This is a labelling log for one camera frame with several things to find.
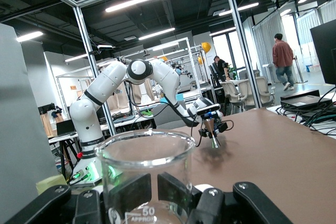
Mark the aluminium frame post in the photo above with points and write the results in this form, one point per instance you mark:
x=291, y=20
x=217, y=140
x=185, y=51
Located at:
x=92, y=58
x=241, y=37

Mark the black monitor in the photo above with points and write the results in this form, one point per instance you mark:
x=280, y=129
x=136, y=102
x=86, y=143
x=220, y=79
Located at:
x=324, y=51

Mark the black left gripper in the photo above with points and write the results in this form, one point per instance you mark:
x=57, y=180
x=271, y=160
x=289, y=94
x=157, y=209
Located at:
x=218, y=117

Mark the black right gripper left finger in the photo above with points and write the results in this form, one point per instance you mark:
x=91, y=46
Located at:
x=52, y=203

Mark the steel double jigger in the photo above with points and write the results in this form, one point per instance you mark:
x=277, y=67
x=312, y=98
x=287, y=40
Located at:
x=210, y=125

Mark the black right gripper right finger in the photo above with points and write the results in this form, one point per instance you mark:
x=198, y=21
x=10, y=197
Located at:
x=249, y=203

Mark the person in red shirt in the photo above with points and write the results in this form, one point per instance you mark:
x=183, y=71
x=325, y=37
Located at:
x=282, y=53

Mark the clear glass beaker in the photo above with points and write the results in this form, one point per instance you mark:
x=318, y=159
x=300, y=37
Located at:
x=118, y=182

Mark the black laptop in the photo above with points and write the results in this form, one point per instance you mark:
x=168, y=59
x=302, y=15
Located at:
x=65, y=128

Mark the white camera bar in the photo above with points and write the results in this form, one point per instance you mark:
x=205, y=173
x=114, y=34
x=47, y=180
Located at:
x=106, y=47

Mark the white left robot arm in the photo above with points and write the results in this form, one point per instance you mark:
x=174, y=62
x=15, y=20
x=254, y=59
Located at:
x=99, y=90

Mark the person in black clothes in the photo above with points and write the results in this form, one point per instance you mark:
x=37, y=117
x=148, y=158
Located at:
x=221, y=66

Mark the flat black box device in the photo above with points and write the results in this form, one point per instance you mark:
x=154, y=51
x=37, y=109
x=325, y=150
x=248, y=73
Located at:
x=302, y=98

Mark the white curtain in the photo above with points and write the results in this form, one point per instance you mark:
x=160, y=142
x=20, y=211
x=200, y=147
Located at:
x=265, y=45

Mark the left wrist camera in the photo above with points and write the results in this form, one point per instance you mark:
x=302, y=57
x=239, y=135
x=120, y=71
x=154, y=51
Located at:
x=207, y=108

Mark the yellow hard hat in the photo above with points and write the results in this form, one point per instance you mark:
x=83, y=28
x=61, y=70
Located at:
x=206, y=47
x=201, y=60

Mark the white office chair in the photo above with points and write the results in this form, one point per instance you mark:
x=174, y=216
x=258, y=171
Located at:
x=231, y=90
x=258, y=90

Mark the grey chair back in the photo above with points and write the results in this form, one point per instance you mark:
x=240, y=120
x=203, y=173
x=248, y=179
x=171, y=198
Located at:
x=168, y=116

